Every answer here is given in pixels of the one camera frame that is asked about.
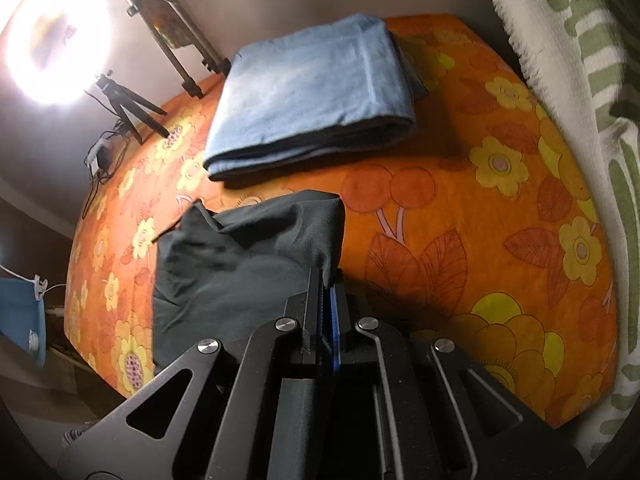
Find ring light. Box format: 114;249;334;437
5;0;113;107

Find black pants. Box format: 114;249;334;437
151;189;347;376

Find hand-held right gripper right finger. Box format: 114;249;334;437
329;282;586;480

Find blue chair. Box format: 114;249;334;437
0;277;48;368

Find folded blue cloth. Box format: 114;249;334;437
202;14;430;182

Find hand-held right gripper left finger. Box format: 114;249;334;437
57;267;323;480

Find green white striped blanket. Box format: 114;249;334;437
480;0;640;471

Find white power strip with adapters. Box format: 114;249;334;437
81;130;132;217

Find small black tripod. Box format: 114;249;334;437
85;72;170;145

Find white clip lamp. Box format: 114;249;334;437
0;260;50;302

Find tall folded tripod stand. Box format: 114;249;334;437
100;0;232;100

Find orange floral bed sheet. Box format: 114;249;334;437
64;12;618;428

